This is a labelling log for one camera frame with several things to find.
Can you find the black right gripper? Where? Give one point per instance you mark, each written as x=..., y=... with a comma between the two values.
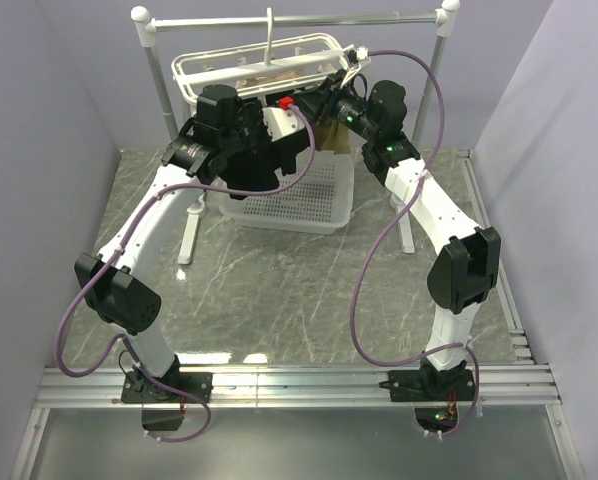
x=315, y=103

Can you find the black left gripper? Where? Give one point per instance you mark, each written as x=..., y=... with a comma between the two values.
x=257, y=113

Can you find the white clip hanger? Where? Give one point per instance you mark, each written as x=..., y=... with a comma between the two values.
x=317, y=55

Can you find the black underwear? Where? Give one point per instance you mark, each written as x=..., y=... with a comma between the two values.
x=255, y=171

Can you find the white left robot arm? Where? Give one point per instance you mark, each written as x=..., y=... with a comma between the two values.
x=230, y=145

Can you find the hanging beige underwear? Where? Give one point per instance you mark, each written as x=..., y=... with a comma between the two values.
x=333, y=138

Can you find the white perforated plastic basket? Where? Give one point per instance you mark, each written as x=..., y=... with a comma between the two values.
x=320, y=203

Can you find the white metal drying rack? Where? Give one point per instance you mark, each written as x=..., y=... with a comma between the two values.
x=392, y=159

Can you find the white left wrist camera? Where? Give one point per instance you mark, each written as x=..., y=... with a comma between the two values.
x=281, y=121

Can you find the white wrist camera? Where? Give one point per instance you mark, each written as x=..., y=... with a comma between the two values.
x=281, y=121
x=357, y=59

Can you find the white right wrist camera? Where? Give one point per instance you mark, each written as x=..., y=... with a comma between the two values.
x=357, y=59

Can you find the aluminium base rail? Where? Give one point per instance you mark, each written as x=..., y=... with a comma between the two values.
x=312, y=386

